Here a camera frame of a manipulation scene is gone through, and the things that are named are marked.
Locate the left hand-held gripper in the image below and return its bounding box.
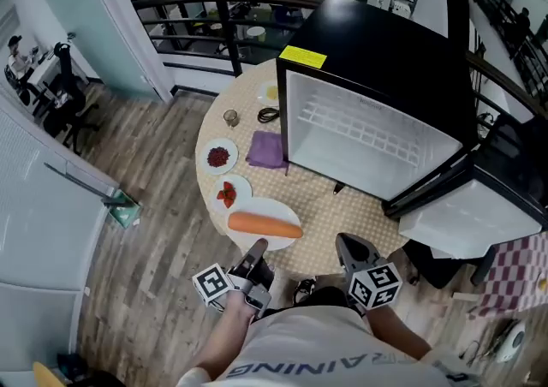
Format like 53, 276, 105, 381
192, 238, 276, 320

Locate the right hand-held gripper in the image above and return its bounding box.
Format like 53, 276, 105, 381
336, 233, 403, 313

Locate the orange carrot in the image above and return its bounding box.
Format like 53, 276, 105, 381
227, 211, 304, 240

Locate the white oval plate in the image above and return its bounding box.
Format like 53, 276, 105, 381
224, 196, 302, 253

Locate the black mini fridge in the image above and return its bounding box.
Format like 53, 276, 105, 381
276, 0, 548, 260

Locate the person's left forearm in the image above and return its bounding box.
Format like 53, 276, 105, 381
188, 290, 254, 384

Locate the person's right forearm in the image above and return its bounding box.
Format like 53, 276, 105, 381
365, 305, 432, 364

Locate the round table with checkered cloth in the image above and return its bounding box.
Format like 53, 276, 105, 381
195, 58, 413, 277

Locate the person's black white shoe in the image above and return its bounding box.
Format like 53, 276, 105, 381
292, 277, 318, 306

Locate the white plate with strawberries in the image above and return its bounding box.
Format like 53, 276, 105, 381
211, 174, 254, 216

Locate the person's white printed shirt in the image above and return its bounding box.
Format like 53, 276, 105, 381
213, 306, 453, 387

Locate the white plate with red beans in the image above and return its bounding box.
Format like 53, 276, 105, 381
200, 137, 240, 176

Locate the purple cloth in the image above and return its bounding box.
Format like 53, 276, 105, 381
245, 130, 290, 170

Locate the white plate with yellow food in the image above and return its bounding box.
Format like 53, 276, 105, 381
257, 80, 280, 108

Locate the pink checkered tablecloth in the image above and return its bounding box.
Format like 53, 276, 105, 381
468, 230, 548, 320

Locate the white round appliance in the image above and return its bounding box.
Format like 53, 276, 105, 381
495, 319, 527, 364

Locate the black office chair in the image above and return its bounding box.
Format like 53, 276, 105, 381
41, 41, 101, 156

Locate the black railing with wooden handrail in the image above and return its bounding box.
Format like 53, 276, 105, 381
131, 0, 327, 79

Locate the frosted glass door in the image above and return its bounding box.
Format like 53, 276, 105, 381
25, 0, 173, 103

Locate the white desk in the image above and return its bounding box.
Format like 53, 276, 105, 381
27, 50, 62, 87

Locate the coiled black cable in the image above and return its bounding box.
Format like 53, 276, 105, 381
256, 106, 281, 125

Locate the green dustpan with long handle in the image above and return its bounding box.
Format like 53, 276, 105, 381
43, 162, 144, 229

